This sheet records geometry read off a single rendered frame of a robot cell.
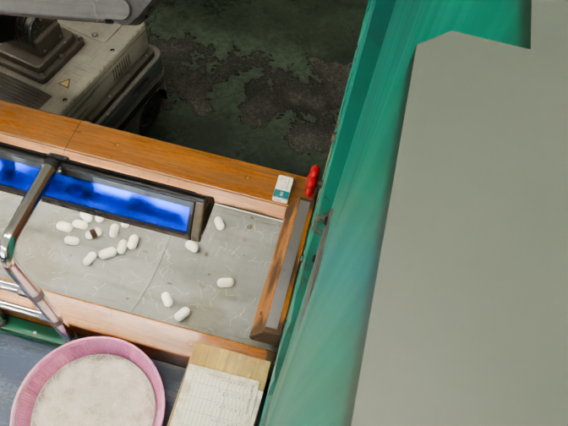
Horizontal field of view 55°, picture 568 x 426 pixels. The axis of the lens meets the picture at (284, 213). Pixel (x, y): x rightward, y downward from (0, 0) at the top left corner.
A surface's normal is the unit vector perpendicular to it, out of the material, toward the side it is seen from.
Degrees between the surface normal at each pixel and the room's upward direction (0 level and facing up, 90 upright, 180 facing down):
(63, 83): 0
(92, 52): 1
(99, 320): 0
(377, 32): 90
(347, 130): 90
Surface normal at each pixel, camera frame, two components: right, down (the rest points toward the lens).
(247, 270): 0.08, -0.51
